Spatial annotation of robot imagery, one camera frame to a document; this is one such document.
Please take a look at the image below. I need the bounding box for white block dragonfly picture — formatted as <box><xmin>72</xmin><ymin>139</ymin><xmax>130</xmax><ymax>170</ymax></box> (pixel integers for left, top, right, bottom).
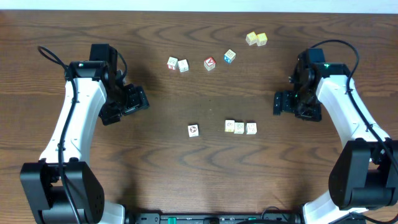
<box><xmin>246</xmin><ymin>123</ymin><xmax>257</xmax><ymax>134</ymax></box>

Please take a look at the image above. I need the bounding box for white block soccer ball picture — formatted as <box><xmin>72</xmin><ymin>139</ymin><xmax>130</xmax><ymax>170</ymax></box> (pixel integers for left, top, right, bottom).
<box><xmin>188</xmin><ymin>124</ymin><xmax>199</xmax><ymax>138</ymax></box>

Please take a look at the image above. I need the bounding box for white block red edge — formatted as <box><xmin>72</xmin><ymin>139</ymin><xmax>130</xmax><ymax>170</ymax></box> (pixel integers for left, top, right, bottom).
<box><xmin>234</xmin><ymin>122</ymin><xmax>245</xmax><ymax>134</ymax></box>

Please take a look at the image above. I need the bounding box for green edged alphabet block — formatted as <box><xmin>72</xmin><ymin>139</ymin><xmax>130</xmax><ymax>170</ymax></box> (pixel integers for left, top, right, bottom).
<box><xmin>224</xmin><ymin>119</ymin><xmax>235</xmax><ymax>133</ymax></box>

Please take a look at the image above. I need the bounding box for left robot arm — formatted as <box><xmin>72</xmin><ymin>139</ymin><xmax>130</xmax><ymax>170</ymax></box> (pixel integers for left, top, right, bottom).
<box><xmin>20</xmin><ymin>44</ymin><xmax>149</xmax><ymax>223</ymax></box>

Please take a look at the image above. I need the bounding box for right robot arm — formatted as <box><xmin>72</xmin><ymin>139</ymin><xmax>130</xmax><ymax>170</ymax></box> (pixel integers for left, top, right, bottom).
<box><xmin>274</xmin><ymin>61</ymin><xmax>397</xmax><ymax>223</ymax></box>

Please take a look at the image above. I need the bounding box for white block red side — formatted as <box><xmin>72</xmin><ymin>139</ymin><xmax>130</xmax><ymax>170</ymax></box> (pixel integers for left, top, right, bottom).
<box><xmin>167</xmin><ymin>57</ymin><xmax>178</xmax><ymax>70</ymax></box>

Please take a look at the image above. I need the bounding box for white block plain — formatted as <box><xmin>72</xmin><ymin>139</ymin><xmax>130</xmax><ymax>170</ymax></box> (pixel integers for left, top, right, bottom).
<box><xmin>178</xmin><ymin>59</ymin><xmax>189</xmax><ymax>72</ymax></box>

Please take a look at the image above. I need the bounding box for yellow block right of pair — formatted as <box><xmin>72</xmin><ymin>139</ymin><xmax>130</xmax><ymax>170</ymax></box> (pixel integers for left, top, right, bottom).
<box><xmin>256</xmin><ymin>33</ymin><xmax>268</xmax><ymax>47</ymax></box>

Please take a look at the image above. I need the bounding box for yellow block of pair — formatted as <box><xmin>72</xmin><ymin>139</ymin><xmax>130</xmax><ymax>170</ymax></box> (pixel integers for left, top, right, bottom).
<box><xmin>256</xmin><ymin>33</ymin><xmax>268</xmax><ymax>47</ymax></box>
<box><xmin>246</xmin><ymin>32</ymin><xmax>258</xmax><ymax>45</ymax></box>

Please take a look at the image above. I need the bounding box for red letter A block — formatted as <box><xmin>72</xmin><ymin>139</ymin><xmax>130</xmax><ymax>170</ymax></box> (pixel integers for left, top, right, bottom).
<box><xmin>204</xmin><ymin>57</ymin><xmax>216</xmax><ymax>71</ymax></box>

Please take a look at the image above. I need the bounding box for yellow block left of pair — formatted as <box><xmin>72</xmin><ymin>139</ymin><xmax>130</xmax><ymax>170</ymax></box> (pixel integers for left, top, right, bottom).
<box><xmin>246</xmin><ymin>32</ymin><xmax>258</xmax><ymax>45</ymax></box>

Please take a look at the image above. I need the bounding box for blue edged alphabet block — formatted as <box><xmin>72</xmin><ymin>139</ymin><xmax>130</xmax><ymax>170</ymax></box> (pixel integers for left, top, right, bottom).
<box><xmin>224</xmin><ymin>49</ymin><xmax>236</xmax><ymax>63</ymax></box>

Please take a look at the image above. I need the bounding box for right black cable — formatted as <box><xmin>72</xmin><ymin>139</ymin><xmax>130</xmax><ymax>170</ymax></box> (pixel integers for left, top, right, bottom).
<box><xmin>310</xmin><ymin>39</ymin><xmax>398</xmax><ymax>224</ymax></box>

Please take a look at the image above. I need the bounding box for black cable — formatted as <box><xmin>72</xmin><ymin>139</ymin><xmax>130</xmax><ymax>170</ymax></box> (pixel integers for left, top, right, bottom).
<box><xmin>310</xmin><ymin>39</ymin><xmax>398</xmax><ymax>224</ymax></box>
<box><xmin>37</xmin><ymin>45</ymin><xmax>81</xmax><ymax>224</ymax></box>

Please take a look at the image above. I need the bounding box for left black cable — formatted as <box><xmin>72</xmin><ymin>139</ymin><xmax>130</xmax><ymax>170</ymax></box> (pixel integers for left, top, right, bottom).
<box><xmin>37</xmin><ymin>45</ymin><xmax>81</xmax><ymax>224</ymax></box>

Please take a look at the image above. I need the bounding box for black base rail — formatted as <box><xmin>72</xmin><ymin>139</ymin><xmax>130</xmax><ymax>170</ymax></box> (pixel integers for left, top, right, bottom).
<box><xmin>124</xmin><ymin>210</ymin><xmax>303</xmax><ymax>224</ymax></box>

